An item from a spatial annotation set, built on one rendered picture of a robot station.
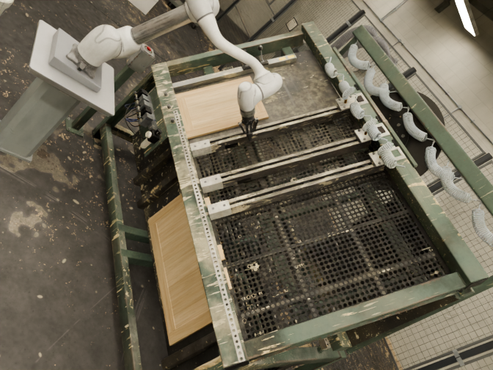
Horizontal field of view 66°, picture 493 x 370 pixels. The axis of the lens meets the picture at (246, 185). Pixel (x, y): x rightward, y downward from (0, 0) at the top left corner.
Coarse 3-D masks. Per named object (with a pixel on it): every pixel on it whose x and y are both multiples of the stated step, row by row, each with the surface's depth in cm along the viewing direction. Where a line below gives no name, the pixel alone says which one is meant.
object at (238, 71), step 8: (272, 64) 286; (280, 64) 288; (224, 72) 283; (232, 72) 282; (240, 72) 283; (248, 72) 285; (192, 80) 280; (200, 80) 279; (208, 80) 280; (216, 80) 283; (176, 88) 278; (184, 88) 280
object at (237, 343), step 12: (180, 132) 250; (192, 168) 233; (192, 180) 228; (204, 216) 214; (204, 228) 209; (216, 264) 197; (216, 276) 194; (228, 300) 186; (228, 312) 183; (240, 348) 174; (240, 360) 171
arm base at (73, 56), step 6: (72, 48) 218; (72, 54) 214; (78, 54) 214; (72, 60) 214; (78, 60) 215; (84, 60) 215; (78, 66) 213; (84, 66) 216; (90, 66) 218; (84, 72) 219; (90, 72) 220; (90, 78) 221
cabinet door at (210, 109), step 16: (240, 80) 280; (176, 96) 274; (192, 96) 274; (208, 96) 273; (224, 96) 272; (192, 112) 265; (208, 112) 264; (224, 112) 263; (256, 112) 261; (192, 128) 256; (208, 128) 255; (224, 128) 255
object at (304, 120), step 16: (352, 96) 251; (320, 112) 251; (336, 112) 250; (256, 128) 245; (272, 128) 245; (288, 128) 249; (192, 144) 241; (208, 144) 241; (224, 144) 243; (240, 144) 247
